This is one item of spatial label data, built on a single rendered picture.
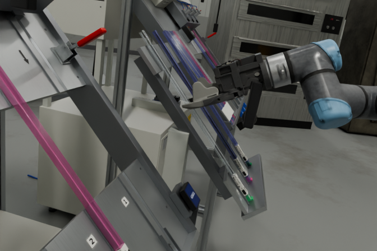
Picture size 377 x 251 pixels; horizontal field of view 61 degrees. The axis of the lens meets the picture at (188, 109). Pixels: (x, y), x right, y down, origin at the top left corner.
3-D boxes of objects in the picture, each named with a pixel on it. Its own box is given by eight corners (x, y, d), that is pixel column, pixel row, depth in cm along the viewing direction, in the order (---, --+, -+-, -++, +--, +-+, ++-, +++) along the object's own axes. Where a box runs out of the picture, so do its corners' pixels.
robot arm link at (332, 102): (375, 116, 65) (355, 71, 69) (334, 114, 60) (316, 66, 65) (345, 131, 71) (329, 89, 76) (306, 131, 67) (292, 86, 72)
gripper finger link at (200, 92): (175, 87, 75) (212, 75, 76) (183, 111, 76) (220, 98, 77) (176, 89, 72) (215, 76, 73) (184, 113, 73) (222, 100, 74)
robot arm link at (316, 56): (346, 61, 65) (332, 28, 69) (292, 77, 68) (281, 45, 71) (342, 79, 72) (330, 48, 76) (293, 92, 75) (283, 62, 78)
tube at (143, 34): (248, 199, 83) (251, 197, 83) (248, 202, 82) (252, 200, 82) (140, 32, 78) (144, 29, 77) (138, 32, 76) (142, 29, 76)
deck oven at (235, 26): (216, 129, 366) (249, -53, 314) (192, 101, 476) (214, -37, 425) (326, 136, 403) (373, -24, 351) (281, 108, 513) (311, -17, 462)
